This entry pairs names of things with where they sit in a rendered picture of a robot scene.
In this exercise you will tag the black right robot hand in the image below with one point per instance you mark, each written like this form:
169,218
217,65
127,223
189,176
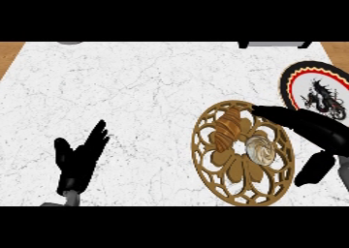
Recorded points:
316,127

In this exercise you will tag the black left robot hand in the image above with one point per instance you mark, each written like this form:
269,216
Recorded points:
78,161

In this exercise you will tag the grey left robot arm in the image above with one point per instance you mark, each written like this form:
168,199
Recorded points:
67,199

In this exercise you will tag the cream frosted cupcake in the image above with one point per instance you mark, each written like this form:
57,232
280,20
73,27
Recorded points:
261,150

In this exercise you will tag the dragon print plate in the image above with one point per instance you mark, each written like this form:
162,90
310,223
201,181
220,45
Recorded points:
326,84

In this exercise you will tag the brown round openwork placemat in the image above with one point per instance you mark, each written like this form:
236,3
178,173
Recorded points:
242,174

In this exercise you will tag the brown croissant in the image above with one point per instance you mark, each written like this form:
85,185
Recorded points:
229,130

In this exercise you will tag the grey appliance with black legs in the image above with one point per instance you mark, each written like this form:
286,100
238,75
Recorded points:
273,44

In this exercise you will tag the grey rounded object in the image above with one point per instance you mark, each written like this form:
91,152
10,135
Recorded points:
70,42

